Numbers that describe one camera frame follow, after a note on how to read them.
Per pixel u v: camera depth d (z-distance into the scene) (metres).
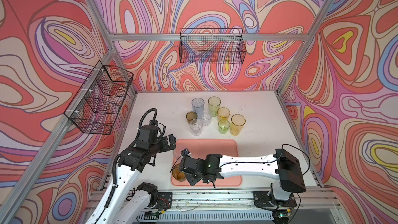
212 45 0.97
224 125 0.97
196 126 0.99
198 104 1.01
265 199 0.74
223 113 0.98
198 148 0.90
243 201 0.75
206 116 1.02
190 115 0.99
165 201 0.72
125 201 0.45
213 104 0.96
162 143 0.65
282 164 0.49
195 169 0.54
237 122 0.87
